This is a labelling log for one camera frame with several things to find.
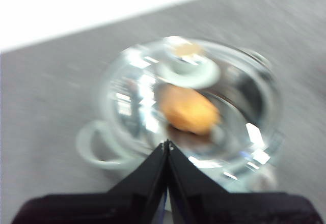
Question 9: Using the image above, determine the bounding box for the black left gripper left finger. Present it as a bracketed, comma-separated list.
[19, 139, 169, 224]

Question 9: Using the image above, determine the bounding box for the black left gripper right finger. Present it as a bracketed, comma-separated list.
[167, 140, 322, 224]

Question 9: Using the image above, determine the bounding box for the brown potato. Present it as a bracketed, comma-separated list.
[157, 83, 223, 136]

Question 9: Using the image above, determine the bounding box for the glass lid with green knob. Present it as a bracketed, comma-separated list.
[101, 36, 283, 184]

